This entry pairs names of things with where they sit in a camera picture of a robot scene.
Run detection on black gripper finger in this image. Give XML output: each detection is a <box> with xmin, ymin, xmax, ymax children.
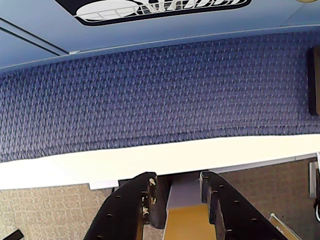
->
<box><xmin>199</xmin><ymin>170</ymin><xmax>291</xmax><ymax>240</ymax></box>
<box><xmin>82</xmin><ymin>171</ymin><xmax>169</xmax><ymax>240</ymax></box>

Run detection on yellow block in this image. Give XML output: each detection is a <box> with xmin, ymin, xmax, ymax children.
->
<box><xmin>163</xmin><ymin>174</ymin><xmax>210</xmax><ymax>240</ymax></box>

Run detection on silver metal rod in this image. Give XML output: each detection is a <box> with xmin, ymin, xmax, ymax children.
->
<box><xmin>268</xmin><ymin>212</ymin><xmax>299</xmax><ymax>240</ymax></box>

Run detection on black flat strip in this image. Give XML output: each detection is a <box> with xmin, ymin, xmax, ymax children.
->
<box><xmin>7</xmin><ymin>228</ymin><xmax>24</xmax><ymax>240</ymax></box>

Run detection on dark brown box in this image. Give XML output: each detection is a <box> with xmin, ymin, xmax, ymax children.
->
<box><xmin>306</xmin><ymin>46</ymin><xmax>320</xmax><ymax>116</ymax></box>

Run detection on black white dishwasher sticker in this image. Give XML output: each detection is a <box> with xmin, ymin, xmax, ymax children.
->
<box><xmin>53</xmin><ymin>0</ymin><xmax>252</xmax><ymax>27</ymax></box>

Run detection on grey metal bracket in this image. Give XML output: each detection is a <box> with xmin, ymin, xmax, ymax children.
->
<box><xmin>308</xmin><ymin>159</ymin><xmax>320</xmax><ymax>199</ymax></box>

